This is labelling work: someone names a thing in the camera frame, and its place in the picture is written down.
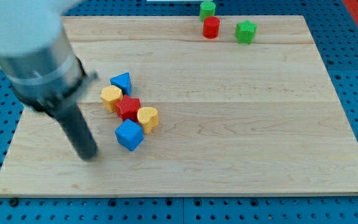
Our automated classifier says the blue cube block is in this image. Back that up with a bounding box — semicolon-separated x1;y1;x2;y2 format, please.
115;119;144;151

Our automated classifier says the light wooden board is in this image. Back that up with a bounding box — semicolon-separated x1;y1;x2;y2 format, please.
0;16;358;198

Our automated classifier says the green star block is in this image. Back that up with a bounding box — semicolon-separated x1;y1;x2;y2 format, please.
235;20;257;44

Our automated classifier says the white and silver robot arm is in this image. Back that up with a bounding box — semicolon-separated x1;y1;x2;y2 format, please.
0;0;98;161

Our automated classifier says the red star block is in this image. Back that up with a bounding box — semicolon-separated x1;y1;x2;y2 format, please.
114;95;141;123

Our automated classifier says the red cylinder block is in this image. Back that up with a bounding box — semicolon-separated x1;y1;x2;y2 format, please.
203;16;220;39

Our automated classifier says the yellow hexagon block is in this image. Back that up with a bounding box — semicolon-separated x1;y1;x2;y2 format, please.
100;85;123;113

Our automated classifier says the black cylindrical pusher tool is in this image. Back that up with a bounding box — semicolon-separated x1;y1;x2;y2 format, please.
52;102;99;161

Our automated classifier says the yellow heart block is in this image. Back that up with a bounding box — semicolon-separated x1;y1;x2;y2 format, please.
137;107;159;134

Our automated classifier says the blue triangle block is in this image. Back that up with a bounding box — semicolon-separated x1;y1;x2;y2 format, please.
109;72;132;96

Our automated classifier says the green cylinder block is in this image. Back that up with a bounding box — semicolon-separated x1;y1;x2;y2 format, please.
199;1;216;21

